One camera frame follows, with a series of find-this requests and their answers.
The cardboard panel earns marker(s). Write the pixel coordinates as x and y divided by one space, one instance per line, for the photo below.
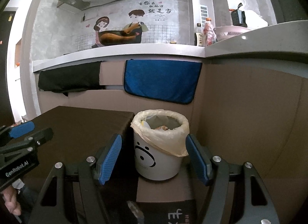
249 110

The black refrigerator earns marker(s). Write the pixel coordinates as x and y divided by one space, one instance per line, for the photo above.
6 114

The wok with wooden handle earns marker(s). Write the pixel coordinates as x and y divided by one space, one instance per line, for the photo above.
129 35

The grey kitchen countertop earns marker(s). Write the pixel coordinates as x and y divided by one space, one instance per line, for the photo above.
284 37

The dark sauce bottle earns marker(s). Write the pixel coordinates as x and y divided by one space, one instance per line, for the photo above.
199 39

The black box on counter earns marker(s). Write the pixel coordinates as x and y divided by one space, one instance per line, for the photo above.
238 16

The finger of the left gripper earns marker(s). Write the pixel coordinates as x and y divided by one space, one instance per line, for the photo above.
40 137
22 129

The pink colander basin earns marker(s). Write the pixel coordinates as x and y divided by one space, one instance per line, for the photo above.
226 32

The red label plastic bottle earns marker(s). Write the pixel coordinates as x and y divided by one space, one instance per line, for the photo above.
209 33

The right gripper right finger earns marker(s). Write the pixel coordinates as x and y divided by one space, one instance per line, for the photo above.
200 160

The person's left hand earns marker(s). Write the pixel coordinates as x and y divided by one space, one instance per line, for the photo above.
9 195

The black cloth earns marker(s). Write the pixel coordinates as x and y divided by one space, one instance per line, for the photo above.
75 78

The white trash bin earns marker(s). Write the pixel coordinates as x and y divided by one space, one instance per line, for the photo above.
153 164

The blue towel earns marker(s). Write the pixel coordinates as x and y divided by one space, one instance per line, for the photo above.
165 80

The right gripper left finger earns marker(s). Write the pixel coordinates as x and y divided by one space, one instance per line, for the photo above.
107 159

